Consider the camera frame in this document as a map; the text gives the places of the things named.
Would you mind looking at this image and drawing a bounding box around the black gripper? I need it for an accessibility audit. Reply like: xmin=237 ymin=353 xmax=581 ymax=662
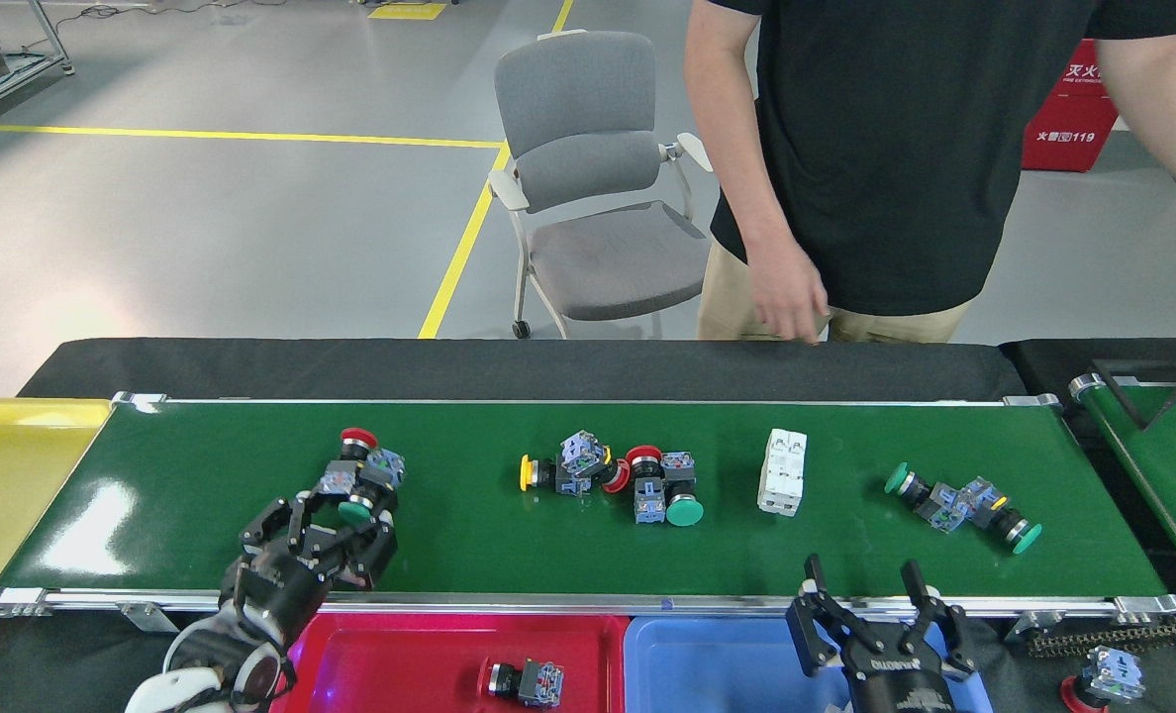
xmin=784 ymin=553 xmax=979 ymax=713
xmin=220 ymin=492 xmax=400 ymax=640

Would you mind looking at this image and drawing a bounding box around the white circuit breaker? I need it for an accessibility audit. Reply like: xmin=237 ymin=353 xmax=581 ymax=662
xmin=756 ymin=428 xmax=809 ymax=518

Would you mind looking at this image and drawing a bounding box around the yellow cap push button switch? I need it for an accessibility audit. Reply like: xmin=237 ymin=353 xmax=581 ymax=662
xmin=519 ymin=454 xmax=594 ymax=496

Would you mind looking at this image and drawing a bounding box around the red cap push button switch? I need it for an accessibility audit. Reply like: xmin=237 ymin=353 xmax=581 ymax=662
xmin=479 ymin=659 xmax=565 ymax=709
xmin=560 ymin=431 xmax=633 ymax=494
xmin=626 ymin=446 xmax=670 ymax=526
xmin=1061 ymin=646 xmax=1145 ymax=713

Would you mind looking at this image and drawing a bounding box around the red plastic tray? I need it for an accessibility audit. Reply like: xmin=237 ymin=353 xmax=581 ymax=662
xmin=281 ymin=612 xmax=631 ymax=713

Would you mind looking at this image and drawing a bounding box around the blue plastic tray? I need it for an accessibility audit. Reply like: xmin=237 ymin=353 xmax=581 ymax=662
xmin=624 ymin=616 xmax=995 ymax=713

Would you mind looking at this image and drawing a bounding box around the yellow plastic tray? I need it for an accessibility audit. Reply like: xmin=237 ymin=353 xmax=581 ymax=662
xmin=0 ymin=398 xmax=114 ymax=645

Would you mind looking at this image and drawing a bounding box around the green feeder conveyor belt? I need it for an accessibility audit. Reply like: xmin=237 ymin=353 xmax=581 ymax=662
xmin=1070 ymin=374 xmax=1176 ymax=613

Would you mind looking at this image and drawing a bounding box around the person's right hand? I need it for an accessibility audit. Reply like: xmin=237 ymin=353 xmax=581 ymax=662
xmin=746 ymin=248 xmax=832 ymax=346

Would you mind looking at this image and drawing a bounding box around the person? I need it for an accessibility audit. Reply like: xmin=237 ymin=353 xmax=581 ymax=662
xmin=684 ymin=0 xmax=1176 ymax=345

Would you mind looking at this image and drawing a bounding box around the red fire extinguisher box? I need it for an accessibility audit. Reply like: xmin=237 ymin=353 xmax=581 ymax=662
xmin=1022 ymin=40 xmax=1122 ymax=174

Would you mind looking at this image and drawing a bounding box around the grey office chair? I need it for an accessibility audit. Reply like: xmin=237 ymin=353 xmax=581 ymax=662
xmin=487 ymin=30 xmax=716 ymax=341

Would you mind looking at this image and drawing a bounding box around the green conveyor belt silver frame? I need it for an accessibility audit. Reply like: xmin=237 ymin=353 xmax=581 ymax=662
xmin=0 ymin=391 xmax=1176 ymax=635

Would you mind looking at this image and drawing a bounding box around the black conveyor drive chain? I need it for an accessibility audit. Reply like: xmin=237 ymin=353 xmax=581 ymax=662
xmin=1029 ymin=619 xmax=1176 ymax=660

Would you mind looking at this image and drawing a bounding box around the metal frame rack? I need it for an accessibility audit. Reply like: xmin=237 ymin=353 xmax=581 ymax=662
xmin=0 ymin=0 xmax=76 ymax=138

